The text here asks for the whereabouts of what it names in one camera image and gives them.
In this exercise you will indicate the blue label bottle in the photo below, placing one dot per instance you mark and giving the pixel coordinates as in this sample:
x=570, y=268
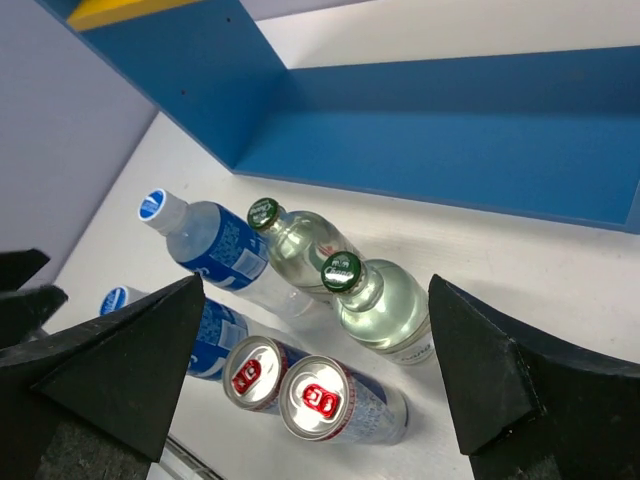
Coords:
x=206, y=238
x=221, y=328

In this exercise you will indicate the clear glass bottle far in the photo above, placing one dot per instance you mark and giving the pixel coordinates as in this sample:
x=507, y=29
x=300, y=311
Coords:
x=298, y=244

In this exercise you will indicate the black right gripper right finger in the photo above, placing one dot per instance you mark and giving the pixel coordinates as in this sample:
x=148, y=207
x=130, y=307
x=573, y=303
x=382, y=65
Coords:
x=528, y=405

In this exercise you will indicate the clear glass bottle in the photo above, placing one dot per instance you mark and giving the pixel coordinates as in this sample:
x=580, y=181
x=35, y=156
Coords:
x=381, y=306
x=298, y=244

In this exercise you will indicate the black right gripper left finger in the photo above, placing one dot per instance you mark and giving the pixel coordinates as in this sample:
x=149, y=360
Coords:
x=96, y=400

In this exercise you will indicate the silver can front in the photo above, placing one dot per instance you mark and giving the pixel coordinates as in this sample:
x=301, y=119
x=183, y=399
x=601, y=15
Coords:
x=323, y=400

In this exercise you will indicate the clear glass bottle near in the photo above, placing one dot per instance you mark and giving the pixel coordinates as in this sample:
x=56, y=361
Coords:
x=381, y=306

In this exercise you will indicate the blue and yellow shelf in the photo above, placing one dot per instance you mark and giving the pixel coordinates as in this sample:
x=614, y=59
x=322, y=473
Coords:
x=528, y=108

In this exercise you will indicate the silver can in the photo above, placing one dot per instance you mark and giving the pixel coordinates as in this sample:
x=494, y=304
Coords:
x=254, y=370
x=323, y=400

